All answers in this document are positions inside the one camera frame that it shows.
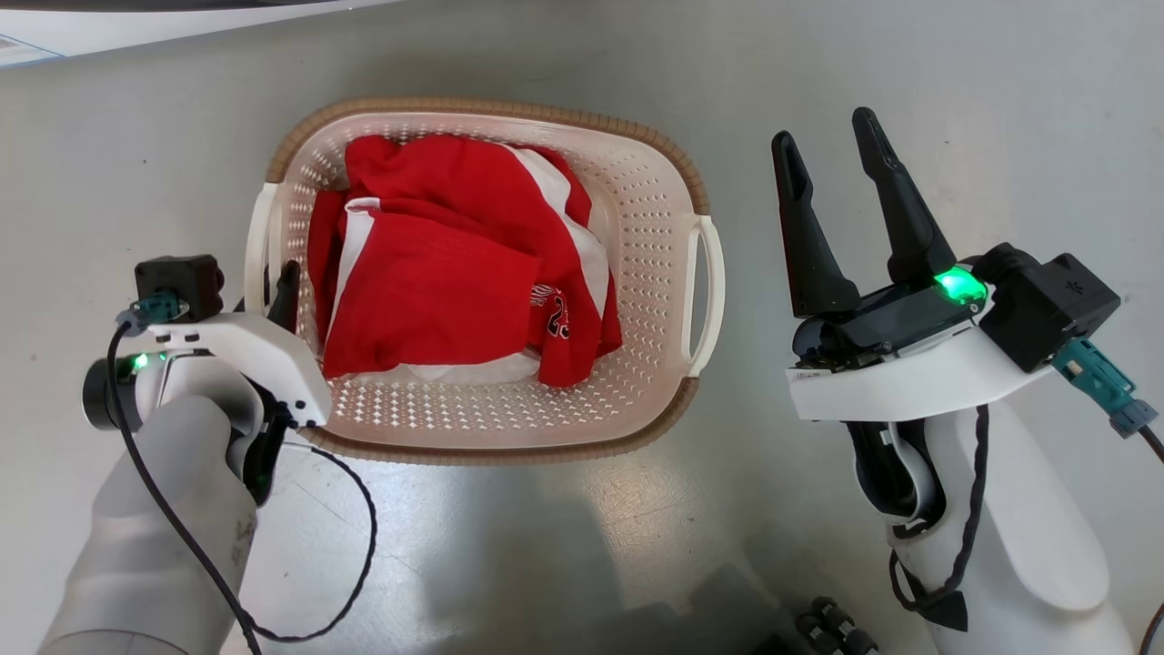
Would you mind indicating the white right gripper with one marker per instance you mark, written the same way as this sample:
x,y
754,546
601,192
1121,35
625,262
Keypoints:
x,y
909,377

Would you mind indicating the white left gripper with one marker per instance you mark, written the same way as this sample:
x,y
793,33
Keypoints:
x,y
245,350

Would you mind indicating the beige plastic laundry basket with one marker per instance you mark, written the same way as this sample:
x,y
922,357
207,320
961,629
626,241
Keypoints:
x,y
637,227

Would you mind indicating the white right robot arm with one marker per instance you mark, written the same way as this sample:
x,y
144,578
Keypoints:
x,y
1028,537

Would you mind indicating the black robot base rollers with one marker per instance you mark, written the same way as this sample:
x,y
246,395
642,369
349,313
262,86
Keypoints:
x,y
837,628

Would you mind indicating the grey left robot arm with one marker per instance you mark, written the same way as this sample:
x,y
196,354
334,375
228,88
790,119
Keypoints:
x,y
155,546

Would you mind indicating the red and white jersey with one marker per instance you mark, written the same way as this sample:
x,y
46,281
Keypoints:
x,y
436,273

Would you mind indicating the white washing machine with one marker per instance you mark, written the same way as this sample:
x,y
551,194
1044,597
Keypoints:
x,y
182,23

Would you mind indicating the blue energy label sticker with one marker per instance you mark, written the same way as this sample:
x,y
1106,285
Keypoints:
x,y
16,47

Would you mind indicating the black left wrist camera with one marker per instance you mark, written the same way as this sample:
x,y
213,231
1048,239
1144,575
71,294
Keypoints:
x,y
180,280

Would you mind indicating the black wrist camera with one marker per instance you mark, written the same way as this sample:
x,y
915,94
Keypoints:
x,y
1046,305
180,280

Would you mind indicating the teal left camera connector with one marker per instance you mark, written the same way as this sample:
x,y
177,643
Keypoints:
x,y
155,309

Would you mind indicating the teal camera connector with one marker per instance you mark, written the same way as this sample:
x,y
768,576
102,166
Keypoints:
x,y
1105,382
155,309

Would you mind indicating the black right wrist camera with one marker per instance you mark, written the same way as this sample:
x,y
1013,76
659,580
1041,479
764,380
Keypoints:
x,y
1046,305

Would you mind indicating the teal right camera connector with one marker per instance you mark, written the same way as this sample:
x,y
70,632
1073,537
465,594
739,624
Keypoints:
x,y
1105,382

